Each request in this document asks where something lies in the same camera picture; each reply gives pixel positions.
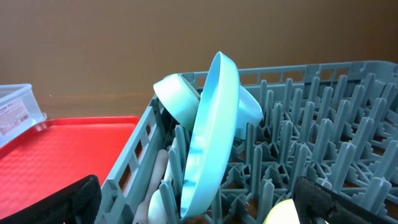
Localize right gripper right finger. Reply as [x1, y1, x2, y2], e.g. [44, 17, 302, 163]
[292, 176, 392, 224]

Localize yellow plastic cup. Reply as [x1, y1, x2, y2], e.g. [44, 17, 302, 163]
[263, 198, 300, 224]

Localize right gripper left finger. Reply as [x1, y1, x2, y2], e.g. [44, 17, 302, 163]
[1, 174, 102, 224]

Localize light blue plate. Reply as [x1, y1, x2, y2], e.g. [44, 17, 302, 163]
[180, 52, 240, 218]

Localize pink plastic fork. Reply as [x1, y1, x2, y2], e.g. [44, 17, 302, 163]
[132, 149, 169, 224]

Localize red serving tray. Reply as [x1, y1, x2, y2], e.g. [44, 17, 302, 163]
[1, 116, 139, 218]

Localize cream plastic spoon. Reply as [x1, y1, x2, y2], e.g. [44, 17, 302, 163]
[148, 138, 177, 224]

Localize mint green bowl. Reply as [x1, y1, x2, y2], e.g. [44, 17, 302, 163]
[153, 73, 200, 131]

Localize clear plastic bin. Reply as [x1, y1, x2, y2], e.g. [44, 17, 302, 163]
[0, 83, 47, 147]

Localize grey dishwasher rack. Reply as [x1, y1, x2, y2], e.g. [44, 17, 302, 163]
[95, 60, 398, 224]

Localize light blue small bowl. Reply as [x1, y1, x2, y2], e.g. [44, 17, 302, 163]
[235, 86, 264, 139]

